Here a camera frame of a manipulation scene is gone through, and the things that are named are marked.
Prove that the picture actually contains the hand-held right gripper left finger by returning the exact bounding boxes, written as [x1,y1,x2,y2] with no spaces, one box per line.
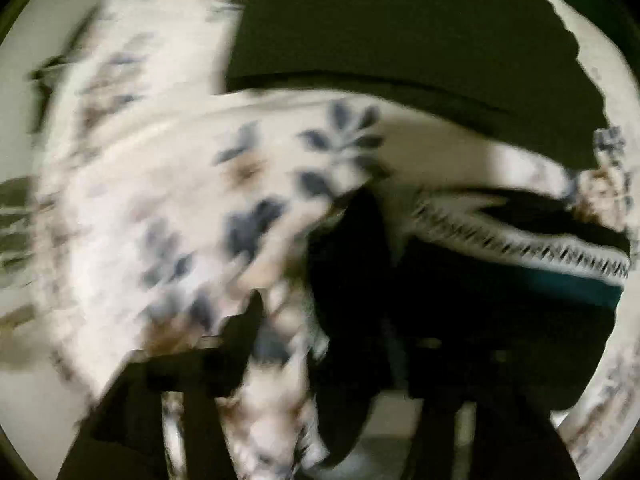
[57,291,265,480]

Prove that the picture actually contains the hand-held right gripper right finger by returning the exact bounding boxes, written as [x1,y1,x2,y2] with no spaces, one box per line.
[399,332,582,480]

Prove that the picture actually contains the black garment with zigzag trim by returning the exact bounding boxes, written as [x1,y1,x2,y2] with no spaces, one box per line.
[304,187,633,471]

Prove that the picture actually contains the white floral cloth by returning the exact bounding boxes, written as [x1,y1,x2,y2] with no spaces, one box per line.
[30,0,633,480]

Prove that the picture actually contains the teal cloth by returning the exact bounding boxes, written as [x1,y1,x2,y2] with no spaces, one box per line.
[520,265,622,309]

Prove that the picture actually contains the dark green cloth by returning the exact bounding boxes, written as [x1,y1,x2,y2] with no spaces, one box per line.
[225,0,610,172]

